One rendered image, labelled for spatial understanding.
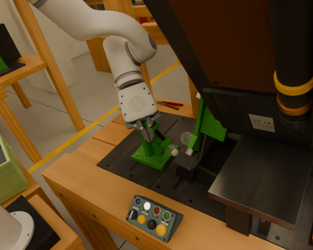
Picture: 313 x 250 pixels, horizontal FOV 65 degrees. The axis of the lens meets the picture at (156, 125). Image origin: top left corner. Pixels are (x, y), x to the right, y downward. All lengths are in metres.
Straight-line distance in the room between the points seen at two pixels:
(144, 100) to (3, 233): 0.57
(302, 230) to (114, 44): 0.71
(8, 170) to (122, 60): 0.74
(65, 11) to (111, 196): 0.58
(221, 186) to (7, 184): 0.97
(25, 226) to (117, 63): 0.60
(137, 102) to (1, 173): 0.74
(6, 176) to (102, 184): 0.47
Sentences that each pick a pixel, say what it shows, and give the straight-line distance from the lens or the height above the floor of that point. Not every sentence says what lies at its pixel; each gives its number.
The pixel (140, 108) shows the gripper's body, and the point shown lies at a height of 1.20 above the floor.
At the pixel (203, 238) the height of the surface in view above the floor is 0.90.
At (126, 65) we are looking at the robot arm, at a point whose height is 1.30.
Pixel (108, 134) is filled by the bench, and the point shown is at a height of 0.88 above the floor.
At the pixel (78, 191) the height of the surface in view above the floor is 0.90.
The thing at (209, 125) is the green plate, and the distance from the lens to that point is 0.67.
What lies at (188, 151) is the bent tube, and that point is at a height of 0.99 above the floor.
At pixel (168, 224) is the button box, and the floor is 0.94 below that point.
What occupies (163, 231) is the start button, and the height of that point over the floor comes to 0.94.
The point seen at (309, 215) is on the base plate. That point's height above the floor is 0.90.
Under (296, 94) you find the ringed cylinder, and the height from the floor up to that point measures 1.37.
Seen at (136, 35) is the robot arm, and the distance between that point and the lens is 0.68.
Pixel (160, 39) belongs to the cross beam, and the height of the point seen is 1.21.
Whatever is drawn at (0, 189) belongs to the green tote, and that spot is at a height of 0.86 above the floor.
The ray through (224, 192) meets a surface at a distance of 0.53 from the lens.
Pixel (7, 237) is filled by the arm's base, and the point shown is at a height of 0.95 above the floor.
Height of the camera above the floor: 1.54
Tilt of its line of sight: 35 degrees down
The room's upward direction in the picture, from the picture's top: 14 degrees counter-clockwise
